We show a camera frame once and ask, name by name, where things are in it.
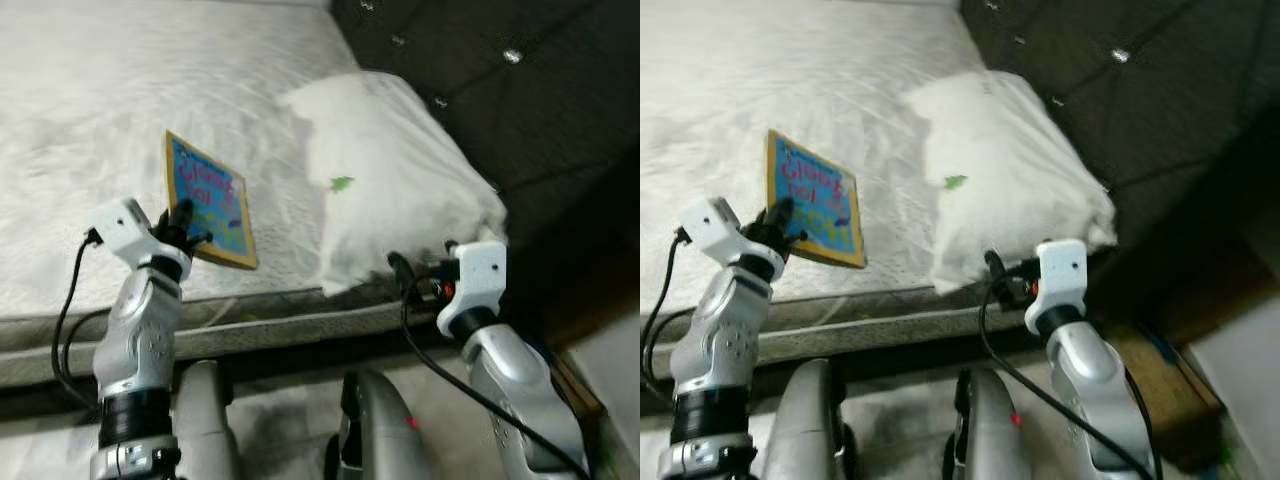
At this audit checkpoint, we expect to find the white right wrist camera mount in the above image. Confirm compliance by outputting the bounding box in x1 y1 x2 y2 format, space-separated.
437 241 508 336
1025 238 1088 334

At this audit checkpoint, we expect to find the grey right robot leg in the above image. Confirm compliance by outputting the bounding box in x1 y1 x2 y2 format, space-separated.
945 368 1031 480
325 370 436 480

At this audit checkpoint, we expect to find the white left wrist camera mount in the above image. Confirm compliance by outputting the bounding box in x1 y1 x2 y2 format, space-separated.
88 197 161 266
680 197 756 266

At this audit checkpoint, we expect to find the white pillow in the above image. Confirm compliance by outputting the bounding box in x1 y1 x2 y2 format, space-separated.
903 70 1118 294
278 70 508 296

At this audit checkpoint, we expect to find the brown wooden nightstand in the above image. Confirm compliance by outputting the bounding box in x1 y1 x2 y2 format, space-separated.
540 340 606 451
1105 318 1226 471

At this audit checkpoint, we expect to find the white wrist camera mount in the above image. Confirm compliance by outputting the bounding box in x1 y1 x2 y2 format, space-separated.
1025 238 1088 334
680 197 756 266
88 197 161 266
437 241 508 336

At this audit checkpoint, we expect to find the blue children's book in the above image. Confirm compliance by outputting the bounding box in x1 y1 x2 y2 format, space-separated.
765 128 867 269
163 130 259 271

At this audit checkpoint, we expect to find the beige quilted mattress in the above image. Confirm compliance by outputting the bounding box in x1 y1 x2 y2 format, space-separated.
640 0 1116 381
0 0 501 386

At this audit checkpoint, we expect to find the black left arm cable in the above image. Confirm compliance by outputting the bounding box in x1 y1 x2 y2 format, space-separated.
50 228 107 408
640 228 697 403

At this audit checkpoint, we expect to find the black tufted headboard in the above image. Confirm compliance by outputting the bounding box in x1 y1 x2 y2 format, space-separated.
960 0 1280 351
330 0 641 351

